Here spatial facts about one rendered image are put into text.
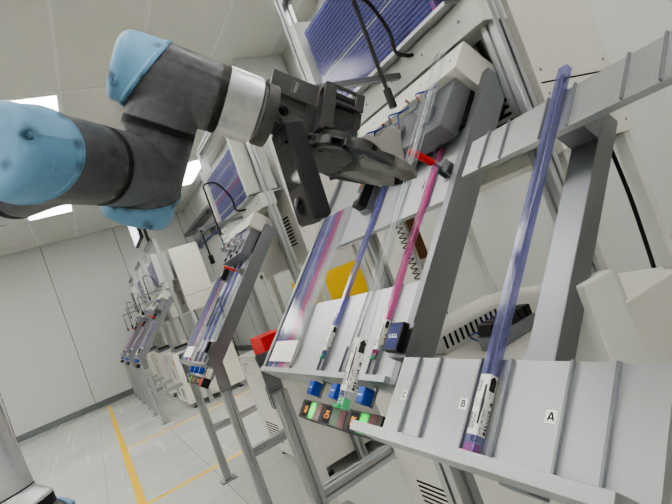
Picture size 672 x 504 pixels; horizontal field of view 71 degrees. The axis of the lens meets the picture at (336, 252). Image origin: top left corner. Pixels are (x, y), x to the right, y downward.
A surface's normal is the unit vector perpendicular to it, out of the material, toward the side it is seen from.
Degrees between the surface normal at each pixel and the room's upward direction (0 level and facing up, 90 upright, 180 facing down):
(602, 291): 90
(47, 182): 146
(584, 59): 90
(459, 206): 90
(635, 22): 90
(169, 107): 114
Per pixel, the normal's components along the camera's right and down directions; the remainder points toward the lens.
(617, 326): 0.44, -0.18
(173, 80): 0.34, 0.24
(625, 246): -0.82, 0.29
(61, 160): 0.94, 0.18
